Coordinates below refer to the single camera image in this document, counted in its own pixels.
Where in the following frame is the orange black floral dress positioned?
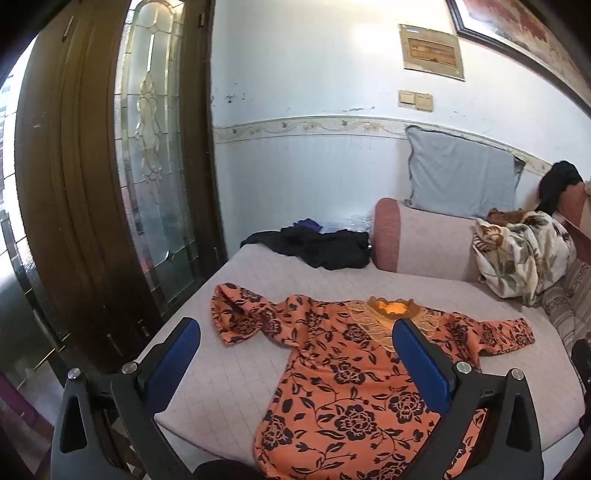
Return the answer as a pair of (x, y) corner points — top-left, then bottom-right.
(211, 282), (536, 480)

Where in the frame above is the pink bolster cushion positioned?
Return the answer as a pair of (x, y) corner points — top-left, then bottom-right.
(372, 198), (485, 282)

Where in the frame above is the black clothes pile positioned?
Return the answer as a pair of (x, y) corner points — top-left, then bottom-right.
(240, 226), (372, 271)

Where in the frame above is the tan wall plaque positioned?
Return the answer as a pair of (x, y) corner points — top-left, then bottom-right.
(399, 24), (466, 81)

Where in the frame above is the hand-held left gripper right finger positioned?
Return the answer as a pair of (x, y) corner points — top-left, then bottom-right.
(392, 318), (543, 480)

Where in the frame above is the black garment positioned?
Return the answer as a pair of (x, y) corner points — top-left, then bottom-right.
(538, 160), (585, 215)

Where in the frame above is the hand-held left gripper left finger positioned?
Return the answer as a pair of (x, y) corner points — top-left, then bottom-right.
(50, 317), (201, 480)

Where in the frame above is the pink sofa backrest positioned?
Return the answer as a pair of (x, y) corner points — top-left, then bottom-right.
(556, 182), (591, 261)

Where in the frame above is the brown wooden door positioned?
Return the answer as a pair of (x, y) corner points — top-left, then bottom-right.
(14, 0), (162, 374)

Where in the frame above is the grey blue pillow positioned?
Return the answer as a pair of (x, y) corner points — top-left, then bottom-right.
(405, 126), (526, 220)

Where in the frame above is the striped cushion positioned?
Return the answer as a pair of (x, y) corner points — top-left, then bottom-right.
(540, 261), (591, 352)

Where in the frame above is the dark object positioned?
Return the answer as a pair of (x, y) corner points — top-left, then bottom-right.
(571, 339), (591, 386)

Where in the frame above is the framed wall picture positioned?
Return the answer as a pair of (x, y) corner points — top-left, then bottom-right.
(445, 0), (591, 102)

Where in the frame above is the cream floral blanket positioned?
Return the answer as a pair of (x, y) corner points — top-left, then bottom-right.
(472, 210), (578, 308)

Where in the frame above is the pink quilted bed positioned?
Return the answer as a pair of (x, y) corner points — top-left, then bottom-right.
(134, 242), (587, 467)

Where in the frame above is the patterned glass door panel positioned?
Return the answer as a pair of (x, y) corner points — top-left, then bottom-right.
(113, 0), (227, 319)

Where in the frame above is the brown cloth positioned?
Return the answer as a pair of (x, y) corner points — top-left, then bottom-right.
(487, 208), (525, 224)

